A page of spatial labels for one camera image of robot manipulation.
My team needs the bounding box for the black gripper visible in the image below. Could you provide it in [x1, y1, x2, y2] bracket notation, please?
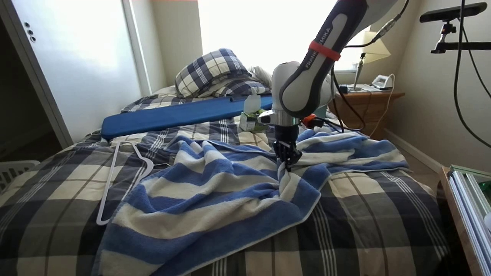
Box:
[273, 126, 303, 170]

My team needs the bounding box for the blue white striped towel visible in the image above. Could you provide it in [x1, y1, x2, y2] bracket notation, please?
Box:
[92, 128, 407, 276]

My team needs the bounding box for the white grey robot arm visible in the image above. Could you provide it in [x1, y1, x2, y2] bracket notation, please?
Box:
[270, 0, 398, 167]

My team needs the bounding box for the white spray bottle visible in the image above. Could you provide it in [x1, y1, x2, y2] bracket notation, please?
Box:
[240, 92, 261, 131]

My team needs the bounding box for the wooden nightstand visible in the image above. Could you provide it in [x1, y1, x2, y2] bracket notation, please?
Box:
[329, 91, 404, 140]

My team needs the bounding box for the plaid checkered pillow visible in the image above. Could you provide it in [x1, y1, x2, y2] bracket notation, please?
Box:
[175, 49, 270, 98]

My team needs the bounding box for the white device on nightstand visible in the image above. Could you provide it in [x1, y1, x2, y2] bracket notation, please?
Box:
[372, 75, 395, 91]

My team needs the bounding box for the cream shade table lamp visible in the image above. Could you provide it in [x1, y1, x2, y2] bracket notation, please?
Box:
[353, 31, 390, 91]

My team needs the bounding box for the blue ironing board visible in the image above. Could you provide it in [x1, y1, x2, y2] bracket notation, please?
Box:
[100, 94, 275, 141]

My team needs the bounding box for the white plastic clothes hanger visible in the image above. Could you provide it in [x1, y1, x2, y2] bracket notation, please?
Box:
[95, 140, 157, 227]

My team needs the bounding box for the wooden framed white shelf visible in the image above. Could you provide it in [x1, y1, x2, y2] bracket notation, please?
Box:
[441, 166, 491, 276]

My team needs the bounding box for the white closet door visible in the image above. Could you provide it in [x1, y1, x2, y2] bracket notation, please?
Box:
[0, 0, 143, 147]

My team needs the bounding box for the plaid checkered bed duvet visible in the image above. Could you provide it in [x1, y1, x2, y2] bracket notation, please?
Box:
[0, 83, 451, 276]

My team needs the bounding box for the white laundry basket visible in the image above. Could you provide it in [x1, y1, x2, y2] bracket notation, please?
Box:
[0, 160, 39, 193]

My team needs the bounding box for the black camera on stand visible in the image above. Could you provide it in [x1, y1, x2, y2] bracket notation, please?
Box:
[419, 2, 491, 54]

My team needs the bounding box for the black hanging cable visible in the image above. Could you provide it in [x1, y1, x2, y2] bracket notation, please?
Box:
[453, 0, 491, 151]

